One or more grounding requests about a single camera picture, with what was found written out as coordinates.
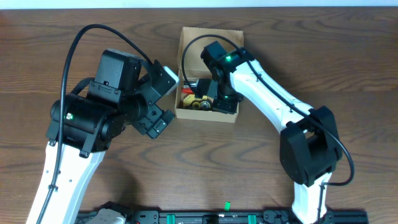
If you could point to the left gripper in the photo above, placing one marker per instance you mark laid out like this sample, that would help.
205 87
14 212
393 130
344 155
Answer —
154 118

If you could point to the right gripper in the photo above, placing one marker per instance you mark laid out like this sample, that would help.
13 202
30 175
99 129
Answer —
204 90

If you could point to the correction tape dispenser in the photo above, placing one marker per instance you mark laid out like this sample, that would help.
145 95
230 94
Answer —
202 104

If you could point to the yellow sticky note pad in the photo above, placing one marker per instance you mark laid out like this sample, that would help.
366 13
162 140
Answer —
188 100

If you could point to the brown cardboard box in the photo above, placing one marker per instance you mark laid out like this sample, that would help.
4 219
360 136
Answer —
188 59

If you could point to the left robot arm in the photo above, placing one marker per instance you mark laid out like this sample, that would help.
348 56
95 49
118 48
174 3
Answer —
124 92

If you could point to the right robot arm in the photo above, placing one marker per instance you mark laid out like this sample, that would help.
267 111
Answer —
309 148

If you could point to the small green clip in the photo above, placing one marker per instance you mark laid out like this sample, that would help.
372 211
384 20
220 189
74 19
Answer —
227 206

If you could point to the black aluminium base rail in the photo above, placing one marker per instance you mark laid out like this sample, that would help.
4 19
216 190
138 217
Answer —
111 212

